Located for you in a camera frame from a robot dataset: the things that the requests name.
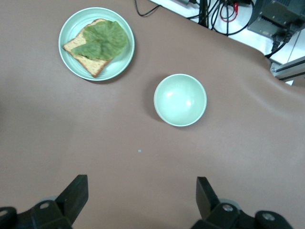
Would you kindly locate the pale green bowl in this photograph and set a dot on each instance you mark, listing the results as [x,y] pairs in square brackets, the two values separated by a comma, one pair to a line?
[180,100]

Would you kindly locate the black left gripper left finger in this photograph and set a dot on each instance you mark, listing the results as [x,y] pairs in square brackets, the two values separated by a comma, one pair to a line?
[71,202]

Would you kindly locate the grey metal equipment box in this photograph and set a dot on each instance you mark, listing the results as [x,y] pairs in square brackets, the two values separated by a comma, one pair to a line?
[274,16]

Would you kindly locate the green lettuce leaf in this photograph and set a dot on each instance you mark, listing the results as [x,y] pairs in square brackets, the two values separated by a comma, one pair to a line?
[104,40]

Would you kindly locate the pale green plate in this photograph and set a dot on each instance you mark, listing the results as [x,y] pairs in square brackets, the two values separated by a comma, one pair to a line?
[119,59]

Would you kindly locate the brown bread slice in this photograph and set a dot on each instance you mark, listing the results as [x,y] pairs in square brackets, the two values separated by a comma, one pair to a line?
[93,65]

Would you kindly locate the aluminium camera mount post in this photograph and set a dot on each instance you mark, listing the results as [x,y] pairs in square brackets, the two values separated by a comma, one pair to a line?
[290,68]

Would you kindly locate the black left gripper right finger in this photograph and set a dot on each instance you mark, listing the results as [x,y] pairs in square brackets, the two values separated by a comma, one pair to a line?
[214,210]

